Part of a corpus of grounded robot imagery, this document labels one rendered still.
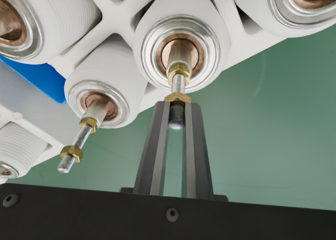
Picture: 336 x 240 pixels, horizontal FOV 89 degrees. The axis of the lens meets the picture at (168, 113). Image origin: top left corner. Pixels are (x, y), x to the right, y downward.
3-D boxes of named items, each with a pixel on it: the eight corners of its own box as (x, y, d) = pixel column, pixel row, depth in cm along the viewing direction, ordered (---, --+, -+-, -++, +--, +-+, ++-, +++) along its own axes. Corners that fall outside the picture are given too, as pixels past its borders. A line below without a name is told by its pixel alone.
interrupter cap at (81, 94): (64, 71, 19) (61, 74, 19) (132, 86, 20) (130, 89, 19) (75, 119, 24) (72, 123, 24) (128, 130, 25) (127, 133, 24)
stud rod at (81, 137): (91, 109, 20) (55, 167, 15) (99, 111, 20) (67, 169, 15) (91, 115, 21) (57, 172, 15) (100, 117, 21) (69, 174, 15)
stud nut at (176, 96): (184, 87, 11) (184, 95, 10) (196, 105, 12) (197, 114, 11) (158, 99, 11) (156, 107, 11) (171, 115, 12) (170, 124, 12)
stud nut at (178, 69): (184, 60, 13) (184, 65, 13) (194, 77, 14) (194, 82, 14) (163, 71, 14) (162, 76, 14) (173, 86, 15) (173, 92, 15)
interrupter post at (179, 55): (195, 63, 17) (196, 80, 15) (172, 70, 18) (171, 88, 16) (187, 40, 16) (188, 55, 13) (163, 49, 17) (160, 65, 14)
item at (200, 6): (215, 30, 31) (238, 83, 18) (167, 49, 34) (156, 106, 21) (202, -33, 26) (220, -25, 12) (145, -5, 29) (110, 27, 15)
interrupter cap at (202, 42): (226, 77, 18) (227, 80, 17) (160, 96, 20) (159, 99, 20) (209, -4, 13) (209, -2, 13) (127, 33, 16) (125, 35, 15)
